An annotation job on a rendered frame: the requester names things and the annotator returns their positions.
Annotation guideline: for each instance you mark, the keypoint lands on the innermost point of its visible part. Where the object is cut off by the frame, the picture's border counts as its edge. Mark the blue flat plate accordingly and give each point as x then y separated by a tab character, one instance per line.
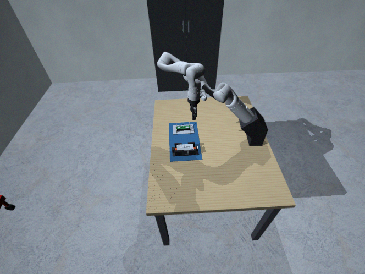
187	133

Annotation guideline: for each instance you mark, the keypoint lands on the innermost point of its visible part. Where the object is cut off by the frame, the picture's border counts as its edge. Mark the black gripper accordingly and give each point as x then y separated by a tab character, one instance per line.
193	108

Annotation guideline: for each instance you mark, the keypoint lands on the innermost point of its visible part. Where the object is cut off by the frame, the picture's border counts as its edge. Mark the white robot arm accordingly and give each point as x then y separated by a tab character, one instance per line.
194	76

